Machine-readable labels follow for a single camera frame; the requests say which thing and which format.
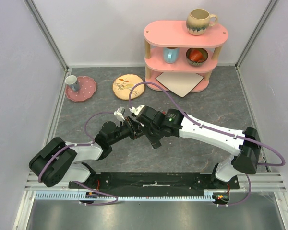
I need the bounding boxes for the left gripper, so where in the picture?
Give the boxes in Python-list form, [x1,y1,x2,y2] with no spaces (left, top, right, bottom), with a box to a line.
[109,115,144,145]

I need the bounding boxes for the black remote control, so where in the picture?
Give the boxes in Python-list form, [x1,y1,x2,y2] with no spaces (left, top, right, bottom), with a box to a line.
[143,131,163,149]

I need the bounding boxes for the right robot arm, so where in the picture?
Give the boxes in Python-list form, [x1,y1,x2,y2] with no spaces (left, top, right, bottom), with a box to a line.
[130,105,260,189]

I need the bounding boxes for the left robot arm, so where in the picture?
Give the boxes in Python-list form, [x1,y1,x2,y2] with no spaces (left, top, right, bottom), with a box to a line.
[29,116,143,187]

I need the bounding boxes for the white square board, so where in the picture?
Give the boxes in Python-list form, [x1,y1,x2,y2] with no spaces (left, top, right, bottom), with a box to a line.
[156,72,204,97]

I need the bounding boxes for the yellow bird plate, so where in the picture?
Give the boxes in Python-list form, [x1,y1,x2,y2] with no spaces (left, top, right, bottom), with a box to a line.
[112,74,144,100]

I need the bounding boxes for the pink dotted plate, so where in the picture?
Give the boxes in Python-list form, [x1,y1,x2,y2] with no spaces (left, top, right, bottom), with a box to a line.
[65,76,97,102]

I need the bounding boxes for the light blue mug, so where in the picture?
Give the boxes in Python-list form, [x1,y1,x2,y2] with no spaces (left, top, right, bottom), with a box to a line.
[163,47,179,64]

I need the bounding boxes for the pink three-tier shelf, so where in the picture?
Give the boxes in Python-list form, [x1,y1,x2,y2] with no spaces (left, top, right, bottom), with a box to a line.
[144,21,228,92]

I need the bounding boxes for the orange cup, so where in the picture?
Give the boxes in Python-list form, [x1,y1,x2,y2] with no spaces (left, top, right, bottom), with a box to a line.
[189,49,205,62]

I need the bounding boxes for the grey small cup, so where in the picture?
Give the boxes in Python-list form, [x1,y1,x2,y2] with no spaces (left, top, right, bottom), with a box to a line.
[65,75,80,92]

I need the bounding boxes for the beige ceramic mug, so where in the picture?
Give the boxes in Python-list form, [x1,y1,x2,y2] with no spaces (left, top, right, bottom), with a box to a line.
[186,9,218,36]

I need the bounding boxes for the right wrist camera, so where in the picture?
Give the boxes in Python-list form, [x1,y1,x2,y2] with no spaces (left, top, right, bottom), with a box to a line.
[129,105,145,127]

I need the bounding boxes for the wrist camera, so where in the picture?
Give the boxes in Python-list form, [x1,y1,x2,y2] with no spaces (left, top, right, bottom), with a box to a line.
[129,105,145,127]
[114,107,125,122]

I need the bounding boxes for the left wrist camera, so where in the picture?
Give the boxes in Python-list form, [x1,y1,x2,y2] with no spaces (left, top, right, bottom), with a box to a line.
[114,107,125,122]

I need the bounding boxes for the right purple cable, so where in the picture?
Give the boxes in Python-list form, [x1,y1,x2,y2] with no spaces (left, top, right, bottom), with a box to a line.
[128,82,286,207]

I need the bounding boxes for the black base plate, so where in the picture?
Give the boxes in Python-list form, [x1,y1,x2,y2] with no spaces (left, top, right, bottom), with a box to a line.
[68,171,240,197]

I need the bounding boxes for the slotted cable duct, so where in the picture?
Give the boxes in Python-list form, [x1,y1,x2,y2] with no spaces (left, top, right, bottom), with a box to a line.
[35,190,225,201]

